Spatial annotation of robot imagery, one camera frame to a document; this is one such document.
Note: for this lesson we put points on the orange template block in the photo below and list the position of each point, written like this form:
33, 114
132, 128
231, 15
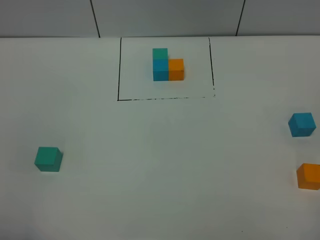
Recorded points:
176, 70

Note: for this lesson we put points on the green template block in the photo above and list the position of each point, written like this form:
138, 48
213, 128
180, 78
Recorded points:
160, 54

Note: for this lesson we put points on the blue template block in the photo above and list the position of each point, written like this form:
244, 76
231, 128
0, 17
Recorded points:
160, 69

